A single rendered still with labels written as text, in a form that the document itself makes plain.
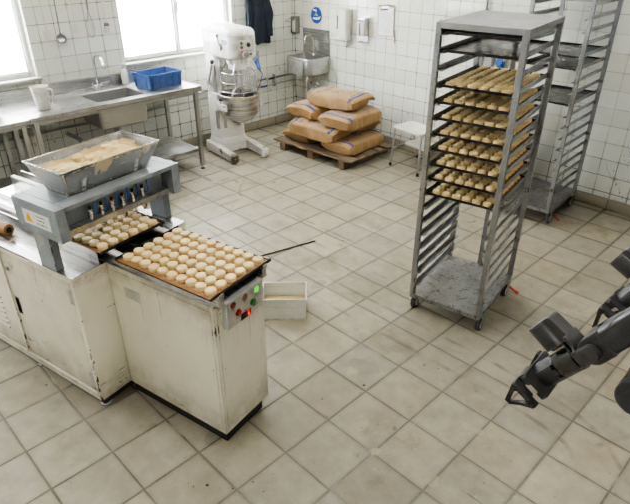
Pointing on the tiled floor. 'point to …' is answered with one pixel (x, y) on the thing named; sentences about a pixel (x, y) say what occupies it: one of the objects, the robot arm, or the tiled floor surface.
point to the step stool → (412, 140)
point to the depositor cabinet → (55, 308)
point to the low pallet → (332, 152)
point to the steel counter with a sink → (99, 103)
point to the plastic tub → (284, 300)
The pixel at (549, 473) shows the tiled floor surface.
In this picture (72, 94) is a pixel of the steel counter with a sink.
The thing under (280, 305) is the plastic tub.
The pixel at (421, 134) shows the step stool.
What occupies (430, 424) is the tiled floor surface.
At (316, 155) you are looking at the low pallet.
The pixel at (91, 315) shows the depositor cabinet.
